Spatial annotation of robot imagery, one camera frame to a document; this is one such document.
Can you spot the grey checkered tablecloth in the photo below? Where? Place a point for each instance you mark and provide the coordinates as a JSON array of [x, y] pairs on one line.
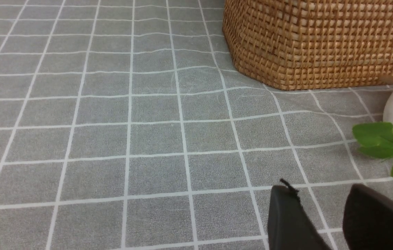
[[124, 125]]

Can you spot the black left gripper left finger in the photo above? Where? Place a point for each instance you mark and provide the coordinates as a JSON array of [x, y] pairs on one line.
[[288, 225]]

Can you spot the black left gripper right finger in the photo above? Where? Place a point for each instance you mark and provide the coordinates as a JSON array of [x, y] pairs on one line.
[[368, 219]]

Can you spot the woven rattan basket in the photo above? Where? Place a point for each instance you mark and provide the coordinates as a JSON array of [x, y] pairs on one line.
[[311, 44]]

